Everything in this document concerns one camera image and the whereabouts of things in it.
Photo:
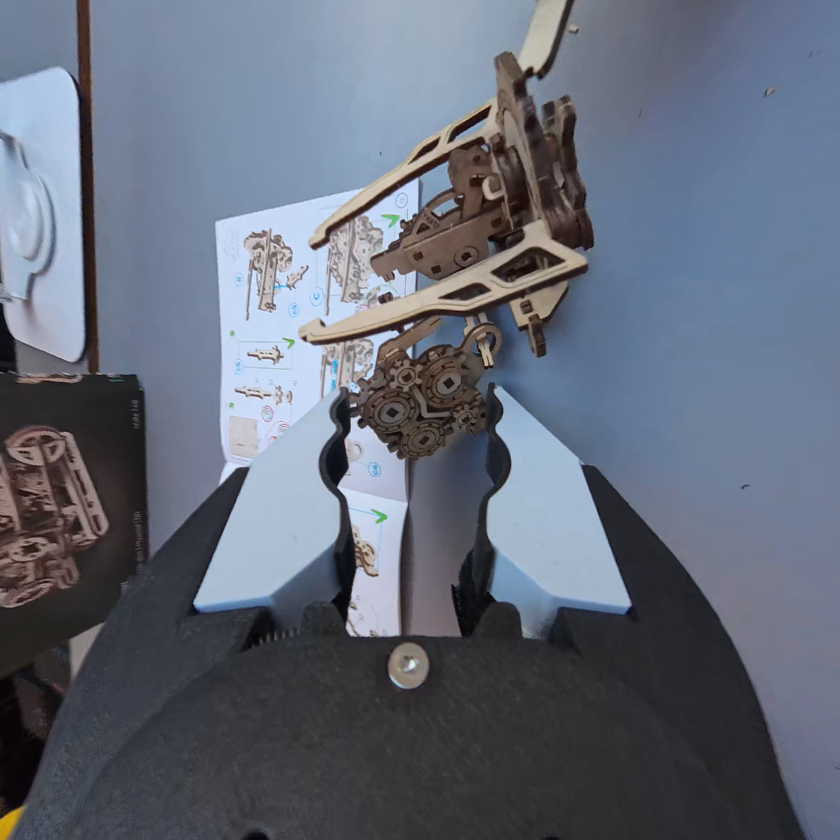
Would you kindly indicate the black model kit box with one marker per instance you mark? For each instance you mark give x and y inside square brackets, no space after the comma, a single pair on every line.
[65,492]

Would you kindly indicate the white flat base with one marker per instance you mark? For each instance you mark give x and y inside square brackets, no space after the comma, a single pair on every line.
[59,197]

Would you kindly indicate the wooden gear model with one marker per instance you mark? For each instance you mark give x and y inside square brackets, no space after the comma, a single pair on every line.
[525,164]

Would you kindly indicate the assembly instruction booklet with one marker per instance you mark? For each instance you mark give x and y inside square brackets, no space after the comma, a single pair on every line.
[269,367]

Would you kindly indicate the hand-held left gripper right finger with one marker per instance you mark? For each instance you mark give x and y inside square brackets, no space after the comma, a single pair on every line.
[551,525]

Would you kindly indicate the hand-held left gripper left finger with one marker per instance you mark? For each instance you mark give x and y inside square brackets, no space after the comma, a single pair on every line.
[275,525]

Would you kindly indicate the yellow plastic bin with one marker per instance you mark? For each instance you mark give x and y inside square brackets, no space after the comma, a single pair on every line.
[12,827]

